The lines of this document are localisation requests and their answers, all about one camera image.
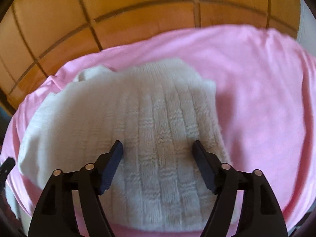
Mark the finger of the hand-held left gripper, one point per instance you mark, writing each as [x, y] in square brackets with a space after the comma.
[7, 167]

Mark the wooden panelled wardrobe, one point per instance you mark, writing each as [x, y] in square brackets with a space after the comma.
[123, 5]

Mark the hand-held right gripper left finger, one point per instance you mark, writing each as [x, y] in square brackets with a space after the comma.
[112, 167]

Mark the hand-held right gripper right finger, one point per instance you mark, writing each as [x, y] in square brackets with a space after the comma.
[203, 163]

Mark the white knit sweater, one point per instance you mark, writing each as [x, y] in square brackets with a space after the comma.
[158, 118]

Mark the pink bed sheet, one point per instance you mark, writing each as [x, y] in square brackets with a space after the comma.
[259, 91]

